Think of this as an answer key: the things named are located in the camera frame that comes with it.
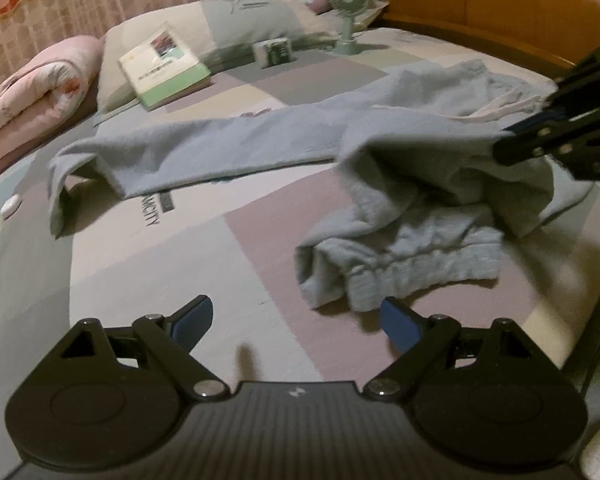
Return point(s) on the grey sweatpants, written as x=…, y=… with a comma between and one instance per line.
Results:
x=260, y=145

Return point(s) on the green and white book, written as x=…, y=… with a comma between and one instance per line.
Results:
x=162, y=67

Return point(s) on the patchwork pillow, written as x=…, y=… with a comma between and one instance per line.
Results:
x=375, y=10
x=240, y=25

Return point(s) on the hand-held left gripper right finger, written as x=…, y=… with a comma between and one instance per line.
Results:
x=402, y=325

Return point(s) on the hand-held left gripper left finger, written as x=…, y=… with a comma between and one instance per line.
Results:
x=192, y=322

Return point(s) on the pink floral quilt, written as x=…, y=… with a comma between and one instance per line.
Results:
x=35, y=90

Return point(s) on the small tissue pack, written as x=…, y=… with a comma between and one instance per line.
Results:
x=274, y=52

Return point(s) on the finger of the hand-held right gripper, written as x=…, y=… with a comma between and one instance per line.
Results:
x=590, y=90
x=580, y=147

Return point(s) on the small white case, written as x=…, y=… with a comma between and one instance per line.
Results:
x=11, y=206

